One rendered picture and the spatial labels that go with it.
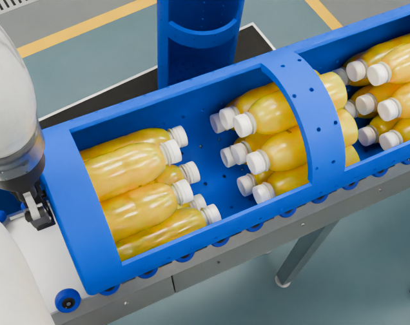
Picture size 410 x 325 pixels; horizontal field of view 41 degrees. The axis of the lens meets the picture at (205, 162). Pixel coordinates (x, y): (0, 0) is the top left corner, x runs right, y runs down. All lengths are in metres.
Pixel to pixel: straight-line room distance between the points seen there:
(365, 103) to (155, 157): 0.46
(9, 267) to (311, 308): 1.89
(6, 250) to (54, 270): 0.86
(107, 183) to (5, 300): 0.69
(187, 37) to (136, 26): 0.85
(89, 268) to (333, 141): 0.43
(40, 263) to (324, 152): 0.57
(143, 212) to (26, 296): 0.69
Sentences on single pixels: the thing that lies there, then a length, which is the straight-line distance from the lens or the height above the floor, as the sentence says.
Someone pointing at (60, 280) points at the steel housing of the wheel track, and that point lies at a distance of 1.07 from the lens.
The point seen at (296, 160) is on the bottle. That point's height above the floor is 1.13.
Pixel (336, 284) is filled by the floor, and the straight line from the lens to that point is 2.11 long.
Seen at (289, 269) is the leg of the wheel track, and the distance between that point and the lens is 1.88.
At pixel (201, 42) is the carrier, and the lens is 1.79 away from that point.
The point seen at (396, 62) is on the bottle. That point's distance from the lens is 1.07.
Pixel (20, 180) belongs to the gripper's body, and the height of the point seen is 1.35.
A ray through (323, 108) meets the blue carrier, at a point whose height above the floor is 1.22.
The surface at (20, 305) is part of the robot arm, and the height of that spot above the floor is 1.78.
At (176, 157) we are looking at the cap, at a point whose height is 1.16.
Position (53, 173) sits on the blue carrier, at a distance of 0.81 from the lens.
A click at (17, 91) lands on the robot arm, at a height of 1.51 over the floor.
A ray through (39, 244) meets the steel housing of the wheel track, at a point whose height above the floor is 0.93.
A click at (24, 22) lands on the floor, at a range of 2.69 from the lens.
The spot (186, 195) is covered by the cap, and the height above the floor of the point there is 1.13.
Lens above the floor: 1.94
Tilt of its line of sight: 62 degrees down
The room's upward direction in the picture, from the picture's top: 8 degrees clockwise
